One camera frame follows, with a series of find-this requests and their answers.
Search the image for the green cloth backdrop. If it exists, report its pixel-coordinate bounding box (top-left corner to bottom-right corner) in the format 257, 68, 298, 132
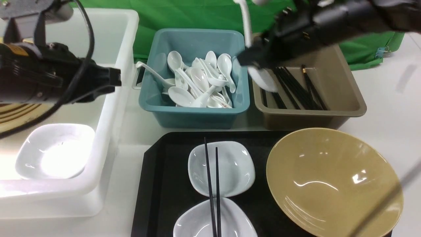
81, 0, 404, 70

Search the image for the large yellow noodle bowl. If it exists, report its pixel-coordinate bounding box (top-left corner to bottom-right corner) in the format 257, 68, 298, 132
266, 128, 400, 237

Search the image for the brown plastic chopstick bin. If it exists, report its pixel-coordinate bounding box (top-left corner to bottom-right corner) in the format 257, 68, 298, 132
252, 45, 367, 131

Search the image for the black plastic serving tray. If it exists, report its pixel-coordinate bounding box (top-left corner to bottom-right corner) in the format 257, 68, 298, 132
131, 131, 317, 237

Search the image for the blue binder clip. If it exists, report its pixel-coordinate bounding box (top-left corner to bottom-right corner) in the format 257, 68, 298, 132
375, 46, 391, 59

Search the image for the pile of white spoons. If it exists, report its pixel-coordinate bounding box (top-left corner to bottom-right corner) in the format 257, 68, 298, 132
136, 51, 236, 108

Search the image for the white translucent plastic tub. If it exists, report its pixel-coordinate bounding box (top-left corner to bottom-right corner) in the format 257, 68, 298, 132
0, 8, 139, 220

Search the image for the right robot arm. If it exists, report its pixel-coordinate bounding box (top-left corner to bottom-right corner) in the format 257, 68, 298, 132
237, 0, 421, 69

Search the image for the black chopstick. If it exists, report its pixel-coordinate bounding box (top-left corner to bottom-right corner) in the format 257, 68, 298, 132
204, 137, 218, 237
215, 147, 222, 237

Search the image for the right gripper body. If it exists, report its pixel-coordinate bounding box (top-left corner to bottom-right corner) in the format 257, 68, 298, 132
238, 7, 328, 69

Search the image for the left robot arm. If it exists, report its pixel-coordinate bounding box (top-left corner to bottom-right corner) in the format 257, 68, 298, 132
1, 0, 122, 104

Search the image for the teal plastic spoon bin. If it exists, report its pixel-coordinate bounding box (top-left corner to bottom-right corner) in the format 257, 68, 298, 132
138, 28, 251, 129

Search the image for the white dish in tub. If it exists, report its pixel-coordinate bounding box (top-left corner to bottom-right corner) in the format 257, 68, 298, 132
15, 123, 95, 180

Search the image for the white square dish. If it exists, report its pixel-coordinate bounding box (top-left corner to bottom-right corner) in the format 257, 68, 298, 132
173, 197, 257, 237
187, 141, 256, 198

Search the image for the white ceramic soup spoon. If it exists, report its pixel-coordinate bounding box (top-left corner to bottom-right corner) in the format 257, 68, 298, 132
233, 0, 278, 92

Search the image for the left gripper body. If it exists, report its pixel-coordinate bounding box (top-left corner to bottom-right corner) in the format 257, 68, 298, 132
0, 42, 122, 104

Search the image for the stack of yellow bowls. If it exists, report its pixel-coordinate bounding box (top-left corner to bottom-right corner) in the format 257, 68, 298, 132
0, 104, 49, 132

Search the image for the pile of black chopsticks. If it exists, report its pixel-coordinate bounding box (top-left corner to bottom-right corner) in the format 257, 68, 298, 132
272, 65, 329, 111

